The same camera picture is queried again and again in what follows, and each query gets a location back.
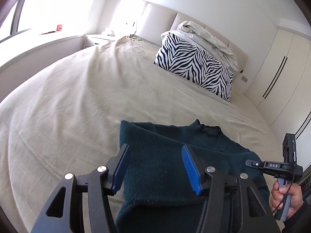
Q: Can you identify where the white wardrobe with black handles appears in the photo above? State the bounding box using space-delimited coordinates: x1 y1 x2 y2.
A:
246 29 310 144

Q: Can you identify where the dark teal knit sweater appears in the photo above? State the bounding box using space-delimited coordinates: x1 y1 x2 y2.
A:
115 120 269 232

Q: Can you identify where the person's right hand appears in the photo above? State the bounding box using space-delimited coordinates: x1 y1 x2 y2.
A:
269 180 304 219

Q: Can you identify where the dark framed window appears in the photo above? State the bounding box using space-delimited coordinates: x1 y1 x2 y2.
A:
1 0 47 42

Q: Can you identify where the white bedside table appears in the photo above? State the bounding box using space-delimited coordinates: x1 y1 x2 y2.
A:
84 34 116 48

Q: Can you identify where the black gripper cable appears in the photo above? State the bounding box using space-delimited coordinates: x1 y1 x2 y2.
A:
271 135 297 215

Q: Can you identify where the beige bed sheet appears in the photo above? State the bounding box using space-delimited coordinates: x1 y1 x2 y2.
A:
1 36 282 232

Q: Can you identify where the zebra print pillow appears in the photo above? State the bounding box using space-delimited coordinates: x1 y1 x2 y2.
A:
154 32 233 102

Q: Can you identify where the black forearm sleeve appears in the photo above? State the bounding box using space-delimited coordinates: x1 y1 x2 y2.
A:
281 201 311 233

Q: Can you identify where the crumpled white duvet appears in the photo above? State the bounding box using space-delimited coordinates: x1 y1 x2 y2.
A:
176 20 239 72

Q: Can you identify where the wall power socket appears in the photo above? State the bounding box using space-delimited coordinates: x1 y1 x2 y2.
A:
241 76 248 83

